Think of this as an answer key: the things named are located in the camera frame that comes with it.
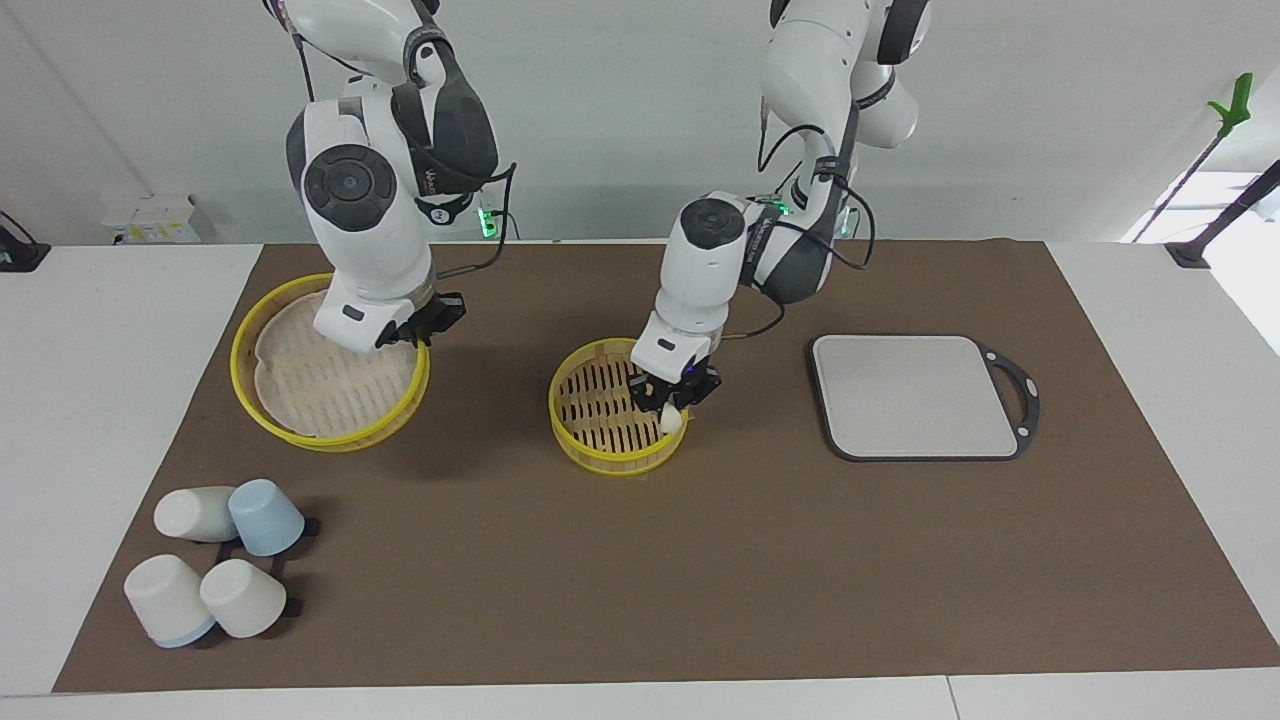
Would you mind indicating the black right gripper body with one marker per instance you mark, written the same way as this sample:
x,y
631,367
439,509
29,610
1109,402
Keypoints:
x,y
422,322

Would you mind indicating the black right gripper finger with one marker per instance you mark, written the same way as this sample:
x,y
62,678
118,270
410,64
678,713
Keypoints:
x,y
453,307
388,341

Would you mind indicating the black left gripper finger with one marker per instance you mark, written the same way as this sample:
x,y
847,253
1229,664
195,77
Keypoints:
x,y
645,392
705,385

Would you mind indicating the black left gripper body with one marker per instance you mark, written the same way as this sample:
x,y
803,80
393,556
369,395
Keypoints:
x,y
682,372

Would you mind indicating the white steamed bun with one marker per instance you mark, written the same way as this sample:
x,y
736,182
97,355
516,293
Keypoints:
x,y
670,421

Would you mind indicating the white paper steamer liner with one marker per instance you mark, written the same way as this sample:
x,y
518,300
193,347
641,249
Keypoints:
x,y
320,390

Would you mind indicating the yellow steamer tier with liner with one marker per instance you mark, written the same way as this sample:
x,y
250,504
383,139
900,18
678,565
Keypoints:
x,y
300,438

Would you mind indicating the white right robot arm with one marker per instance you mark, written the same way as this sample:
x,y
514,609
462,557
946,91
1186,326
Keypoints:
x,y
370,240

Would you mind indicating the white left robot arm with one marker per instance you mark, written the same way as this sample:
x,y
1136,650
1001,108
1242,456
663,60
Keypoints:
x,y
700,280

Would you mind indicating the yellow bamboo steamer base tier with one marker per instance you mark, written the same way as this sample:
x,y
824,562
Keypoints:
x,y
610,462

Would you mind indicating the brown table mat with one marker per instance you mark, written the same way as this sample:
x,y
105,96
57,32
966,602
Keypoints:
x,y
600,570

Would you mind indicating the grey cutting board black rim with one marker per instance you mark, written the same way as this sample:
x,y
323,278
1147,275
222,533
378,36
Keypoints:
x,y
900,400

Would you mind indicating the light blue cup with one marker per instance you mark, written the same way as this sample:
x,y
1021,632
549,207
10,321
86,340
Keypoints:
x,y
265,518

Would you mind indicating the white cup lying sideways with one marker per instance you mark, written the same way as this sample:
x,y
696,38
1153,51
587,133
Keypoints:
x,y
190,513

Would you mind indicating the black cup rack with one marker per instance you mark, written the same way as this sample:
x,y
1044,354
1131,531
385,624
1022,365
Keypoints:
x,y
290,606

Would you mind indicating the plain white upturned cup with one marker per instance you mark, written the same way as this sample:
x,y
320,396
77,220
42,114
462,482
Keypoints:
x,y
243,598

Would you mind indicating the white cup with blue rim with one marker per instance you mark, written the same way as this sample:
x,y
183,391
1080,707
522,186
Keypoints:
x,y
165,598

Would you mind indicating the black clamp at table edge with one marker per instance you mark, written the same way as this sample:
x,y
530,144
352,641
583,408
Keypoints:
x,y
20,255

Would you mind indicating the black angled stand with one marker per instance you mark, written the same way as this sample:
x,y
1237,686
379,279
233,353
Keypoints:
x,y
1190,253

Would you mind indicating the green tipped thin pole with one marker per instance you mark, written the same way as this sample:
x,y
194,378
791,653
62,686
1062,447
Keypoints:
x,y
1238,100

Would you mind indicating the white box by wall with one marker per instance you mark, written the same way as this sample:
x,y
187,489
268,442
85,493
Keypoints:
x,y
150,215

